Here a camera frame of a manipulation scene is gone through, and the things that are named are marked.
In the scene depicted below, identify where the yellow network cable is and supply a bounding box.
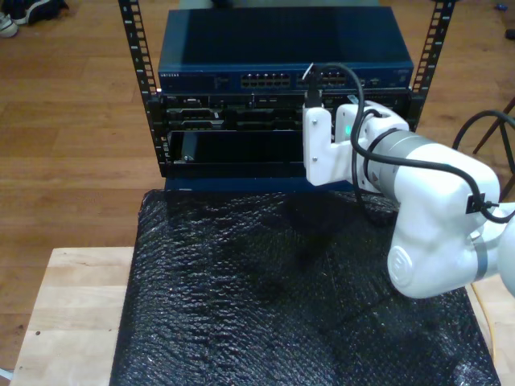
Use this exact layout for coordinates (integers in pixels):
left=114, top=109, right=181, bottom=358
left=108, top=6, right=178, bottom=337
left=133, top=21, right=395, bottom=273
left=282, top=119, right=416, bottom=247
left=471, top=281, right=498, bottom=355

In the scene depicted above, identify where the brown wooden chair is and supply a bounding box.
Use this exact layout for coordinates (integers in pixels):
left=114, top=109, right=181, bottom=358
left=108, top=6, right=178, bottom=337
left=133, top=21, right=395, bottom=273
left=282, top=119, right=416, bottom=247
left=472, top=96, right=515, bottom=220

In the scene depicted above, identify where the black rack server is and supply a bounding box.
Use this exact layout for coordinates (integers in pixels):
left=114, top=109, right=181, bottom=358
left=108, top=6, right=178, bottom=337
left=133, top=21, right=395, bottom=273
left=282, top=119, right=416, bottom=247
left=146, top=91, right=423, bottom=132

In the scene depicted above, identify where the black rack shelf tray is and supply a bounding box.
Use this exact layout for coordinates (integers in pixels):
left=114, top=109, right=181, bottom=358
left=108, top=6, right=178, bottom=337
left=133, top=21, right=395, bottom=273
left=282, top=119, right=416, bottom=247
left=160, top=128, right=311, bottom=179

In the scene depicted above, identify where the blue rack base platform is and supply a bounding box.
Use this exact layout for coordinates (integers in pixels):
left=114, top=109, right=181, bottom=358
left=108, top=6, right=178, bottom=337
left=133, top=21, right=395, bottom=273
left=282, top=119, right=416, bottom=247
left=164, top=176, right=357, bottom=193

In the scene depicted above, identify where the black bubble mat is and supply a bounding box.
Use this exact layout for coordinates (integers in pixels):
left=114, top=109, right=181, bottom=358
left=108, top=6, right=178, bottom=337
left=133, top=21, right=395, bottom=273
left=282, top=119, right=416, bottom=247
left=109, top=187, right=502, bottom=386

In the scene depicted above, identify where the dark shoe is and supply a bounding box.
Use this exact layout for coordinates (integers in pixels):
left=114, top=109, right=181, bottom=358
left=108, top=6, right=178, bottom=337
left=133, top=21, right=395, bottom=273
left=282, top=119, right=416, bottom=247
left=10, top=0, right=69, bottom=26

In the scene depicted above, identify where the white sneaker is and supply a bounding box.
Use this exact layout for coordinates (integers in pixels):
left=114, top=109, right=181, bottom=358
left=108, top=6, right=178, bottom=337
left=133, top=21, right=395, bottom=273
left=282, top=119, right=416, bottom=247
left=0, top=11, right=20, bottom=39

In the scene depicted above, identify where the black perforated rack post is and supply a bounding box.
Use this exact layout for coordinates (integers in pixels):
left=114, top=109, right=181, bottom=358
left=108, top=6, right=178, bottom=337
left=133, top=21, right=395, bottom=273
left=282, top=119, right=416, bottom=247
left=396, top=0, right=458, bottom=133
left=117, top=0, right=170, bottom=178

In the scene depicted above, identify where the blue network switch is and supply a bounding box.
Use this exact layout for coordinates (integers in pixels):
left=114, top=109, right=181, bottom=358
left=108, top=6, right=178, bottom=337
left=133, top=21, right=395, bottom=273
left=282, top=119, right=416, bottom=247
left=157, top=6, right=415, bottom=94

